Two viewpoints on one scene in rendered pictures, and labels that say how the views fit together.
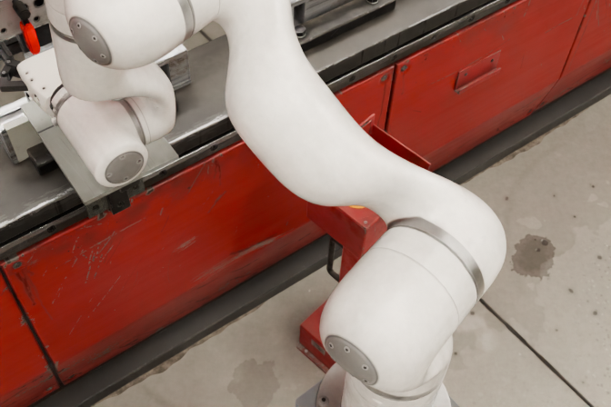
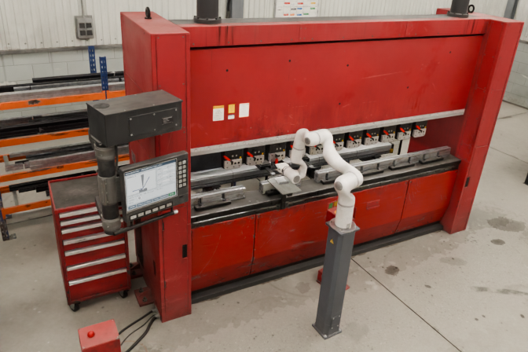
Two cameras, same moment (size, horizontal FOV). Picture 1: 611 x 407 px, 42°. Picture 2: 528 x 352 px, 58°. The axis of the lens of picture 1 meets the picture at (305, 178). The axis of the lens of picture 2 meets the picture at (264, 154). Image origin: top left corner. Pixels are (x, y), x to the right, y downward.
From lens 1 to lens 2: 2.67 m
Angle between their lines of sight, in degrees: 28
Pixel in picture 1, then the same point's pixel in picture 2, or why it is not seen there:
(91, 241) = (273, 217)
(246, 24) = (327, 143)
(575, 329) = (403, 288)
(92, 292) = (269, 235)
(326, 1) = (333, 174)
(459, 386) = (365, 295)
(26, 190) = (265, 198)
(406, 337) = (346, 181)
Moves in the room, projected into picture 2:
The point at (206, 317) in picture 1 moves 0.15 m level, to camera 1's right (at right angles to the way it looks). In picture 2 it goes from (290, 269) to (306, 271)
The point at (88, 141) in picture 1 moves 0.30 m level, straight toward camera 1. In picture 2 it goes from (291, 173) to (302, 192)
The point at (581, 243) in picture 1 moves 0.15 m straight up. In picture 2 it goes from (408, 269) to (411, 256)
